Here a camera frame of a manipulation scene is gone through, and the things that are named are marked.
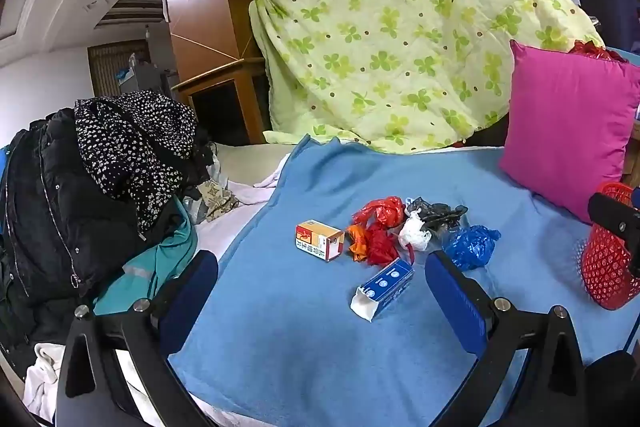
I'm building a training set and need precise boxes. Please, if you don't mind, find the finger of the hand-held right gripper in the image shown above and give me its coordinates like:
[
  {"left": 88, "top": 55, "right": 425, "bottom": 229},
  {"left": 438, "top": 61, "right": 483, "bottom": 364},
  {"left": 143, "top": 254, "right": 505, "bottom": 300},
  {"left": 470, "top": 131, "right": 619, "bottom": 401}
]
[{"left": 587, "top": 191, "right": 640, "bottom": 278}]

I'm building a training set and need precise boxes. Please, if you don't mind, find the pink pillow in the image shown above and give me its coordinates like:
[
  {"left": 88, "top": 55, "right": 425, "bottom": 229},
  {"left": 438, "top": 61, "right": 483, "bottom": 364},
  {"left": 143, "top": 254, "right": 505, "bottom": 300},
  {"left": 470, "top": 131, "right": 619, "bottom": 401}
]
[{"left": 499, "top": 39, "right": 640, "bottom": 225}]

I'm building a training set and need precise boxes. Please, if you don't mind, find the white plastic bag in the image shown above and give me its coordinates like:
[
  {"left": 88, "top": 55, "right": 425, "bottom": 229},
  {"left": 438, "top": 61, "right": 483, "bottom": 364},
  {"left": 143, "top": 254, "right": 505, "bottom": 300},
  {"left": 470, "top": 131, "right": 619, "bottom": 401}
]
[{"left": 397, "top": 214, "right": 432, "bottom": 253}]

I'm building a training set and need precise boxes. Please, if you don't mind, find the orange cardboard box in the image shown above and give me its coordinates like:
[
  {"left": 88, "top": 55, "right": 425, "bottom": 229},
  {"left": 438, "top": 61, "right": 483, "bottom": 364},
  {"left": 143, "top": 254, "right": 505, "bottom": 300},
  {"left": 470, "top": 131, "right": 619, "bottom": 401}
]
[{"left": 295, "top": 219, "right": 346, "bottom": 264}]

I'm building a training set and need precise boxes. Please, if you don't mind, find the teal garment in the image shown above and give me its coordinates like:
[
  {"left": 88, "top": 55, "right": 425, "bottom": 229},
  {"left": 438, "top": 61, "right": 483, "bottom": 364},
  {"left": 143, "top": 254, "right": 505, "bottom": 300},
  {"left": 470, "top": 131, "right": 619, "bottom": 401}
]
[{"left": 92, "top": 207, "right": 198, "bottom": 315}]

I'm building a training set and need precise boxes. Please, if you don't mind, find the pile of dark clothes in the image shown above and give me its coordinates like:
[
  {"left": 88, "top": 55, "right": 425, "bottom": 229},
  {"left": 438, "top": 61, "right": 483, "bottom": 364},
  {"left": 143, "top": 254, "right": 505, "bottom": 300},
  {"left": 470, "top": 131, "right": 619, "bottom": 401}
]
[{"left": 0, "top": 107, "right": 187, "bottom": 383}]

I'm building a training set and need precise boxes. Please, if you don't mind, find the blue plastic bag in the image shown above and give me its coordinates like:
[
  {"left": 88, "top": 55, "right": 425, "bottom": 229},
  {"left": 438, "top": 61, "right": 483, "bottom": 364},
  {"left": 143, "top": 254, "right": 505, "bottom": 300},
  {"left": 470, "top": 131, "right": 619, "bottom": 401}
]
[{"left": 442, "top": 224, "right": 502, "bottom": 272}]

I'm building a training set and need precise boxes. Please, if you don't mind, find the blue fleece blanket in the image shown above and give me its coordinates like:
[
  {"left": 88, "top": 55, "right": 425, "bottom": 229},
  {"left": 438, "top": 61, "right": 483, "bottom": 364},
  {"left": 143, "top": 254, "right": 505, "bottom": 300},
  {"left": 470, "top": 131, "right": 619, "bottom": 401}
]
[{"left": 167, "top": 134, "right": 640, "bottom": 427}]

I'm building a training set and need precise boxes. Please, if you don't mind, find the orange plastic bag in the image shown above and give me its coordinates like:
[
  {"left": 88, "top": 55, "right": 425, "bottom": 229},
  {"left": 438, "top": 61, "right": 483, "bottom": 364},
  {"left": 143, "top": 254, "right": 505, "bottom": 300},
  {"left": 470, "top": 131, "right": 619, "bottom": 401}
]
[{"left": 346, "top": 224, "right": 372, "bottom": 262}]

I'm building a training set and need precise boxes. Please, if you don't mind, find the white cloth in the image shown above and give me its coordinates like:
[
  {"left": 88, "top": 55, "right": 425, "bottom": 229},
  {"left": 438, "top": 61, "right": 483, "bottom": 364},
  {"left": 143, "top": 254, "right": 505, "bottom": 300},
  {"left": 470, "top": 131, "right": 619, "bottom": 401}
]
[{"left": 22, "top": 342, "right": 67, "bottom": 425}]

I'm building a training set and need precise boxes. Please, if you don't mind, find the pale pink bed sheet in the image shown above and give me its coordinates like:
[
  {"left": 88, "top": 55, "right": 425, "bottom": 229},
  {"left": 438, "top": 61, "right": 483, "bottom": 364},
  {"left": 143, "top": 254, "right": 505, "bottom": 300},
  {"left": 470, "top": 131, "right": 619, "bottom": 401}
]
[{"left": 192, "top": 167, "right": 286, "bottom": 260}]

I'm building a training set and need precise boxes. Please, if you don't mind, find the grey appliance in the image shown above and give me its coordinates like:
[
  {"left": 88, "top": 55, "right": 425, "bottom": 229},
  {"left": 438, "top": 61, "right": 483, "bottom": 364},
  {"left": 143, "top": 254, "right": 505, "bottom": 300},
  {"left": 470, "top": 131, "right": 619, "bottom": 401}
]
[{"left": 117, "top": 52, "right": 175, "bottom": 100}]

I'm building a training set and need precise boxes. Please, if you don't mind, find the black plastic bag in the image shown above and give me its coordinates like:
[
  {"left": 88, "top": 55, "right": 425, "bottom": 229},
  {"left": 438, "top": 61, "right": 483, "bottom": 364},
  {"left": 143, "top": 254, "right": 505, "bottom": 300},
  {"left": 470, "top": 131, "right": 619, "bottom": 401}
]
[{"left": 405, "top": 198, "right": 468, "bottom": 233}]

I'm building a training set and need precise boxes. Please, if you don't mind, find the dark wooden cabinet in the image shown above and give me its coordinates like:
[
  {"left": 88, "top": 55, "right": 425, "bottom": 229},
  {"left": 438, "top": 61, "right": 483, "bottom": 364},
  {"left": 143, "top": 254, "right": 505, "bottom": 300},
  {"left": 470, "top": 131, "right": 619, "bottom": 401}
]
[{"left": 170, "top": 57, "right": 273, "bottom": 146}]

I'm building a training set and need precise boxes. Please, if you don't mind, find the beige patterned cloth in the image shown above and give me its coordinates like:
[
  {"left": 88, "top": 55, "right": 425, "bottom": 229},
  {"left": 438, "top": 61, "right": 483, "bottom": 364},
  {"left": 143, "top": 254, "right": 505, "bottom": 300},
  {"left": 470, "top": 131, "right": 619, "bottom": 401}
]
[{"left": 196, "top": 179, "right": 241, "bottom": 223}]

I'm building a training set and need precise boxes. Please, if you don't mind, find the wooden lattice door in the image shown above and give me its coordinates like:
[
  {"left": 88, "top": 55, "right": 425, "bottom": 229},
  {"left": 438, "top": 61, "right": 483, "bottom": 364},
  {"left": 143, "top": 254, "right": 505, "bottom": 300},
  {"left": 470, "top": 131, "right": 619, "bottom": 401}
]
[{"left": 87, "top": 39, "right": 151, "bottom": 98}]

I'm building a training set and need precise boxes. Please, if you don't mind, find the red plastic wrap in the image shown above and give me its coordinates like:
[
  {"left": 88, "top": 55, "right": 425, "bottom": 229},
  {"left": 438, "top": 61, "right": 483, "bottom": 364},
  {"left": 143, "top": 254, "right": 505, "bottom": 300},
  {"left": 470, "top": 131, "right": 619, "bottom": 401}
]
[{"left": 567, "top": 39, "right": 626, "bottom": 62}]

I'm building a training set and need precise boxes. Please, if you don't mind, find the green clover print quilt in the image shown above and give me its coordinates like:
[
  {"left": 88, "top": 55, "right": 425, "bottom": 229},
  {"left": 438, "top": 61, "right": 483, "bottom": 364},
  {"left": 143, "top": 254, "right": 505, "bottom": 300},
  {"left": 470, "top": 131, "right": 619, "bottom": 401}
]
[{"left": 248, "top": 0, "right": 608, "bottom": 155}]

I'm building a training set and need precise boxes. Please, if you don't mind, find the red plastic basket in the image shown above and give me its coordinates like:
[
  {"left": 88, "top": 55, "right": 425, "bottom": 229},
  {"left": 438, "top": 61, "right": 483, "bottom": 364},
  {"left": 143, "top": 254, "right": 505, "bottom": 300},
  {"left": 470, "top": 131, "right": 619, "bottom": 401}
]
[{"left": 580, "top": 181, "right": 640, "bottom": 311}]

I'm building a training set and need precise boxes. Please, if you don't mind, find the red plastic bag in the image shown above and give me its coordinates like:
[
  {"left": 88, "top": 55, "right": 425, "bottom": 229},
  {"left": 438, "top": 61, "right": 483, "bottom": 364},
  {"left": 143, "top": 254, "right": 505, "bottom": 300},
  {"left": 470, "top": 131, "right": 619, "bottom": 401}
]
[
  {"left": 365, "top": 227, "right": 403, "bottom": 268},
  {"left": 351, "top": 196, "right": 406, "bottom": 230}
]

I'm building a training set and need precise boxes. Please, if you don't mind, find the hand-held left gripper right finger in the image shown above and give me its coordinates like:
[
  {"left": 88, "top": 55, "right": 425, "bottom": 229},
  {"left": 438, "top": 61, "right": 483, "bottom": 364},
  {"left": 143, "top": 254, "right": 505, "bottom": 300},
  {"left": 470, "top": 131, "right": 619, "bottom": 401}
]
[{"left": 425, "top": 250, "right": 598, "bottom": 427}]

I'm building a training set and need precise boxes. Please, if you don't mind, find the blue white cardboard box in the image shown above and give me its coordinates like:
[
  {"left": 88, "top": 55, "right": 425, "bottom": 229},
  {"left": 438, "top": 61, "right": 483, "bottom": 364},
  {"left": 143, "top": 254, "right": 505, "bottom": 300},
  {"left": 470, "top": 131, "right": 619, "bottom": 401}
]
[{"left": 350, "top": 257, "right": 416, "bottom": 323}]

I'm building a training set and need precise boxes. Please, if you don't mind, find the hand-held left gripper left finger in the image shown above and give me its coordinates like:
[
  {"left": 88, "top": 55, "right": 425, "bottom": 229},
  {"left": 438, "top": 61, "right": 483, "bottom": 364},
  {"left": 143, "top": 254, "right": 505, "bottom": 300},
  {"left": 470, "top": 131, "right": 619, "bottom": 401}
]
[{"left": 54, "top": 250, "right": 219, "bottom": 427}]

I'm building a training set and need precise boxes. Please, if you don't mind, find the cream mattress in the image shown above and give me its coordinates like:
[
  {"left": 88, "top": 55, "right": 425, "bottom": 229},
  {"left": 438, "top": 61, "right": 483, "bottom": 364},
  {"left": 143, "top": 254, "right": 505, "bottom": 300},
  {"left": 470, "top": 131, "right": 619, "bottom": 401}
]
[{"left": 210, "top": 142, "right": 301, "bottom": 188}]

